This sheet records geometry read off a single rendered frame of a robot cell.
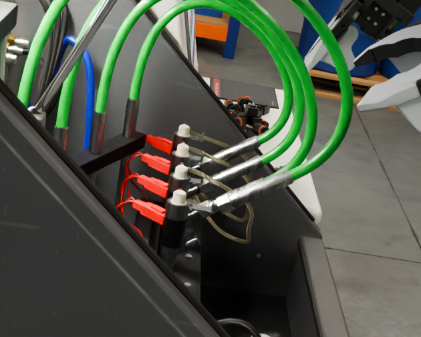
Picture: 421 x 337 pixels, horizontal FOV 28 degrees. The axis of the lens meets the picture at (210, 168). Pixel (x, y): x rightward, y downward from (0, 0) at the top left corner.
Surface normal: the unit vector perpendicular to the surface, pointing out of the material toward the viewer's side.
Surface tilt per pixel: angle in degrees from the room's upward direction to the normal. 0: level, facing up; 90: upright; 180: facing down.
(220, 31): 90
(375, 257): 1
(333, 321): 0
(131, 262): 90
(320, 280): 0
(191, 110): 90
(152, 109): 90
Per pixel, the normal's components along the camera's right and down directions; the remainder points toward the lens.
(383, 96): -0.61, -0.12
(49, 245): 0.00, 0.38
